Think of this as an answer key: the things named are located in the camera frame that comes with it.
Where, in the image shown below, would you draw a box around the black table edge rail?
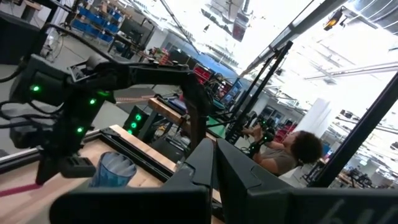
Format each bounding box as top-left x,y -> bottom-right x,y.
98,126 -> 178,183

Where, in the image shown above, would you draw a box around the black slim frame post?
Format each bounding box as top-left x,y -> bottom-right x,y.
225,40 -> 294,144

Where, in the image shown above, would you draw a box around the black cabinet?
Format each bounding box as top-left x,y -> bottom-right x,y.
0,11 -> 48,66

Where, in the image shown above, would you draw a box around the blue faceted plastic cup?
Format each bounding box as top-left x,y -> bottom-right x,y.
88,151 -> 138,189

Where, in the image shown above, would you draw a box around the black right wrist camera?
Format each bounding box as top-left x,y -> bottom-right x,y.
8,123 -> 42,151

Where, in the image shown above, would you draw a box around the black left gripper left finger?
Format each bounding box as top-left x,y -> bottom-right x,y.
49,138 -> 216,224

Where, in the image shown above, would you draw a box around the blue bin shelf rack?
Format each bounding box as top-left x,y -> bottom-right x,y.
70,5 -> 126,45

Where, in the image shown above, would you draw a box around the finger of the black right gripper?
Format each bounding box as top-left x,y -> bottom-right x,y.
58,156 -> 96,179
34,156 -> 60,187

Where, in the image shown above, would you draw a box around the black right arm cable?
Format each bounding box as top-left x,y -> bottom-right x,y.
0,99 -> 65,129

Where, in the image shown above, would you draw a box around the orange ceiling lamp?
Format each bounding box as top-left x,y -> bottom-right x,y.
322,8 -> 345,32

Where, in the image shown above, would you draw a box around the pink tape strip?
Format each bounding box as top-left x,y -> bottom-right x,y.
0,183 -> 42,198

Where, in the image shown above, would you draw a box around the black diagonal frame post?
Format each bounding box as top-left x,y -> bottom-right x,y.
309,73 -> 398,189

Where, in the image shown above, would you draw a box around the black leader control arms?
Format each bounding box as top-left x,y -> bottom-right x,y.
241,114 -> 276,158

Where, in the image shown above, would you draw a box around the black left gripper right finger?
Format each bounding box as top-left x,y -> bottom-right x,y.
216,138 -> 398,224

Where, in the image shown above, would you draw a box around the black overhead frame beam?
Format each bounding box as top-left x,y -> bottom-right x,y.
241,0 -> 351,77

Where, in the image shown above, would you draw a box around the red storage bins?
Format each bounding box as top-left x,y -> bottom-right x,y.
192,63 -> 216,85

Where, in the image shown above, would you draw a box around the person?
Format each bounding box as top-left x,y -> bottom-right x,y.
242,126 -> 324,177

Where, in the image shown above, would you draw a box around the wooden workbench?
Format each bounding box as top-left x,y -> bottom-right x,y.
147,97 -> 218,141

